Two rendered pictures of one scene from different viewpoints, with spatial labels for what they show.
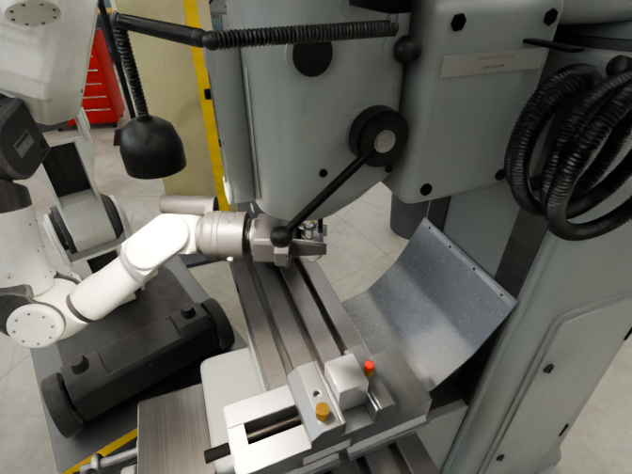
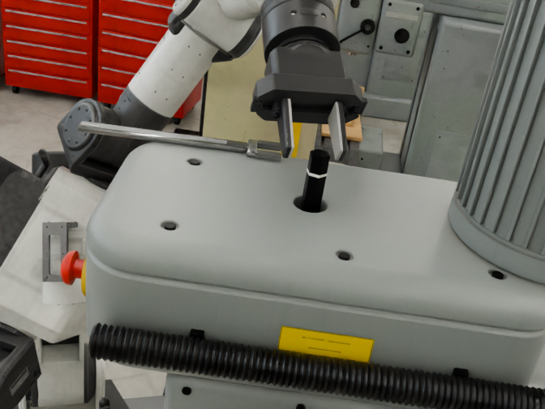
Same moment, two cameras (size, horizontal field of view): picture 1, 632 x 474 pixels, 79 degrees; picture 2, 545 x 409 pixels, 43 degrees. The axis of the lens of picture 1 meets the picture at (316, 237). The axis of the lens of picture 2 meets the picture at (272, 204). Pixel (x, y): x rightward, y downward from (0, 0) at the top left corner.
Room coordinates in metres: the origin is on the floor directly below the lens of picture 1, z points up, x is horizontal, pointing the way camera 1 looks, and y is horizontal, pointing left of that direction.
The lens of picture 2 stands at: (-0.09, -0.18, 2.24)
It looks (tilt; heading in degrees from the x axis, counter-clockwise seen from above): 29 degrees down; 20
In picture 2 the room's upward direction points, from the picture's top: 9 degrees clockwise
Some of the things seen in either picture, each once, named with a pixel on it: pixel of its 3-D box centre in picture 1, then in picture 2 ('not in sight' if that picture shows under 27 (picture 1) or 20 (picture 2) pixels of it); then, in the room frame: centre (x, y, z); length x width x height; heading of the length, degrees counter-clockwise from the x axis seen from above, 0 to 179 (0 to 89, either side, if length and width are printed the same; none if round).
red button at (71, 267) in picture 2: not in sight; (76, 268); (0.45, 0.25, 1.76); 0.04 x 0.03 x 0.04; 20
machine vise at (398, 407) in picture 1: (328, 407); not in sight; (0.36, -0.02, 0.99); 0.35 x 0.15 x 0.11; 112
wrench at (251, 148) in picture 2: not in sight; (181, 139); (0.58, 0.20, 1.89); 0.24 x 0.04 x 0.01; 113
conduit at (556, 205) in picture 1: (569, 141); not in sight; (0.44, -0.31, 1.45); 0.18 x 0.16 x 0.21; 110
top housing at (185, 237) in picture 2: not in sight; (312, 267); (0.54, 0.00, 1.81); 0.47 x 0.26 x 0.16; 110
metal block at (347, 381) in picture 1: (345, 382); not in sight; (0.37, -0.05, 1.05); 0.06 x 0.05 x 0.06; 22
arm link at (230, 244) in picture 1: (258, 238); not in sight; (0.54, 0.10, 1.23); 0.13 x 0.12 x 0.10; 178
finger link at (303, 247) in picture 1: (308, 249); not in sight; (0.51, 0.01, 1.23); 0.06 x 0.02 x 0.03; 88
